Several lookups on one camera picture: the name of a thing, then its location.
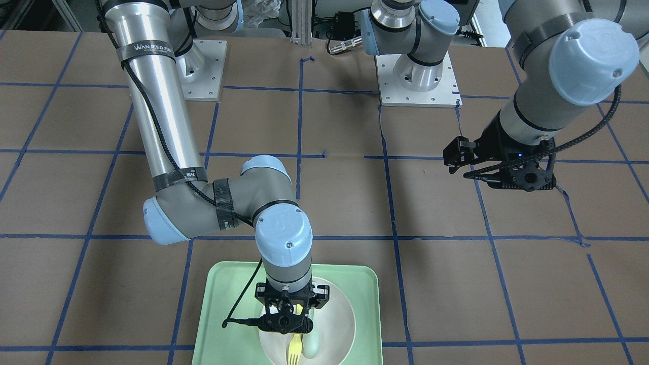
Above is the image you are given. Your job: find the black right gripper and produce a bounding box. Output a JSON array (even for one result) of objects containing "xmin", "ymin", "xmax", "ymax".
[{"xmin": 255, "ymin": 281, "xmax": 331, "ymax": 312}]

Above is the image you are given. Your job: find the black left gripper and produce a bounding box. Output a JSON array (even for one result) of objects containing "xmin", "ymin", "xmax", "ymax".
[{"xmin": 443, "ymin": 122, "xmax": 538, "ymax": 173}]

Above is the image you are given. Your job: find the yellow plastic fork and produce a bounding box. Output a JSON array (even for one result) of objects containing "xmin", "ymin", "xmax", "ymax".
[{"xmin": 286, "ymin": 333, "xmax": 302, "ymax": 365}]

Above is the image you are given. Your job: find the white round plate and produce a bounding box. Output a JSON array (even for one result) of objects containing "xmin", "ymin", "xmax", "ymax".
[{"xmin": 258, "ymin": 276, "xmax": 355, "ymax": 364}]

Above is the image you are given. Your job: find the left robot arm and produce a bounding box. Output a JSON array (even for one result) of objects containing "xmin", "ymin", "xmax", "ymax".
[{"xmin": 360, "ymin": 1, "xmax": 647, "ymax": 182}]

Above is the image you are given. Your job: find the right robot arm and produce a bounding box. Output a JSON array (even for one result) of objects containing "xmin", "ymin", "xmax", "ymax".
[{"xmin": 95, "ymin": 1, "xmax": 329, "ymax": 312}]

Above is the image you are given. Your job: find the teal plastic spoon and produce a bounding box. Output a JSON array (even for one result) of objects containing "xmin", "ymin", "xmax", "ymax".
[{"xmin": 302, "ymin": 307, "xmax": 320, "ymax": 359}]

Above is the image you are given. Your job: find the light green tray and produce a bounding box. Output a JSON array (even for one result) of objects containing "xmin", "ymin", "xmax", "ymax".
[{"xmin": 192, "ymin": 261, "xmax": 383, "ymax": 365}]

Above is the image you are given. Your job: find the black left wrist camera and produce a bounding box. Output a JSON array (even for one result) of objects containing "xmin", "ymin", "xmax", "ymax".
[{"xmin": 463, "ymin": 138, "xmax": 557, "ymax": 192}]

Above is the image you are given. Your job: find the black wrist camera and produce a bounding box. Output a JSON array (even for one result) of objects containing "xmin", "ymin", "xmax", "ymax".
[
  {"xmin": 221, "ymin": 304, "xmax": 314, "ymax": 335},
  {"xmin": 463, "ymin": 138, "xmax": 557, "ymax": 192}
]

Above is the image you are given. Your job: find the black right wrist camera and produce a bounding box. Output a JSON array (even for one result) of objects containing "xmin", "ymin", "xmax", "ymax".
[{"xmin": 221, "ymin": 304, "xmax": 314, "ymax": 335}]

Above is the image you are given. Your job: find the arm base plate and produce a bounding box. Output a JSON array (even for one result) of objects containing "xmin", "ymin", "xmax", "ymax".
[
  {"xmin": 176, "ymin": 40, "xmax": 228, "ymax": 101},
  {"xmin": 375, "ymin": 53, "xmax": 463, "ymax": 108}
]

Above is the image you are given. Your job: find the aluminium frame post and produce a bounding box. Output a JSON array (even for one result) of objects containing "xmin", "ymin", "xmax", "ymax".
[{"xmin": 286, "ymin": 1, "xmax": 314, "ymax": 48}]

